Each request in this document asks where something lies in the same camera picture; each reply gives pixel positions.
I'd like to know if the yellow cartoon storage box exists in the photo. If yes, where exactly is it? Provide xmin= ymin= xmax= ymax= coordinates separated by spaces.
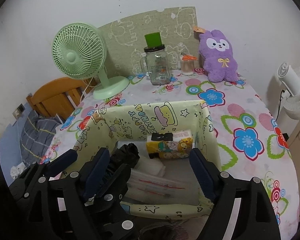
xmin=64 ymin=100 xmax=221 ymax=219

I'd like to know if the yellow bear tissue pack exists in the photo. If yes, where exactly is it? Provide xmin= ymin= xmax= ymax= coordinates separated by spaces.
xmin=146 ymin=130 xmax=194 ymax=159

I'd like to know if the white crumpled cloth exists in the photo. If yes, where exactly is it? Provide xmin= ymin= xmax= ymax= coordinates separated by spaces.
xmin=10 ymin=162 xmax=27 ymax=180

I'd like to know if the blue bed sheet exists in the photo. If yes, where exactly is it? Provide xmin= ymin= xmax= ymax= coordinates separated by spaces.
xmin=0 ymin=118 xmax=31 ymax=185

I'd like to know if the grey plaid pillow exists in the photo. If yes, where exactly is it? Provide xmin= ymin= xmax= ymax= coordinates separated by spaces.
xmin=20 ymin=110 xmax=63 ymax=167

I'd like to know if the floral tablecloth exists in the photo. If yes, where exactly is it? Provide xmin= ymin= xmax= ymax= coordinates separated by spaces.
xmin=44 ymin=68 xmax=299 ymax=239

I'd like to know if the white standing fan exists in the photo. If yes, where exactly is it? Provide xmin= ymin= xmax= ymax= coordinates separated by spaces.
xmin=276 ymin=62 xmax=300 ymax=134

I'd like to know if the green desk fan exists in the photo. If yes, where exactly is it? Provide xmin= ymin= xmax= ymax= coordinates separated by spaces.
xmin=52 ymin=23 xmax=129 ymax=100

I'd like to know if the purple plush bunny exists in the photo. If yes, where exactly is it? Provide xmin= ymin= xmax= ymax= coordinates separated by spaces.
xmin=193 ymin=26 xmax=238 ymax=83

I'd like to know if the glass mason jar mug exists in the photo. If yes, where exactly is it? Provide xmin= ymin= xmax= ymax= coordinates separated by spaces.
xmin=140 ymin=44 xmax=171 ymax=86

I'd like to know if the cotton swab jar orange lid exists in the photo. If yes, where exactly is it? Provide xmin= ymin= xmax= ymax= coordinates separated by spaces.
xmin=180 ymin=54 xmax=197 ymax=76

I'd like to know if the patterned cardboard panel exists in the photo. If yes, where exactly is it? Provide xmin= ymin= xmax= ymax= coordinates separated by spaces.
xmin=99 ymin=7 xmax=199 ymax=77

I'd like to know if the green cup on jar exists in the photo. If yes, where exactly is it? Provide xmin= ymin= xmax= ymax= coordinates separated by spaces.
xmin=145 ymin=32 xmax=162 ymax=48

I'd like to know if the wall socket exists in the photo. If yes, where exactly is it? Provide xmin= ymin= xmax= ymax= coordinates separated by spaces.
xmin=13 ymin=103 xmax=25 ymax=120

